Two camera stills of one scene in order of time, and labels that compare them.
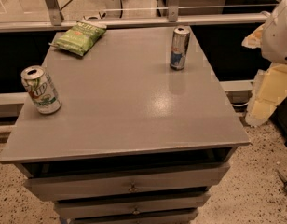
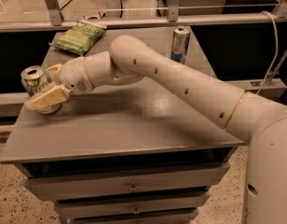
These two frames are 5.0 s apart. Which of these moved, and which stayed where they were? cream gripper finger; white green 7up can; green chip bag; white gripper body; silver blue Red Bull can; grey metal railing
Moved: white gripper body; cream gripper finger
Stayed: white green 7up can; green chip bag; grey metal railing; silver blue Red Bull can
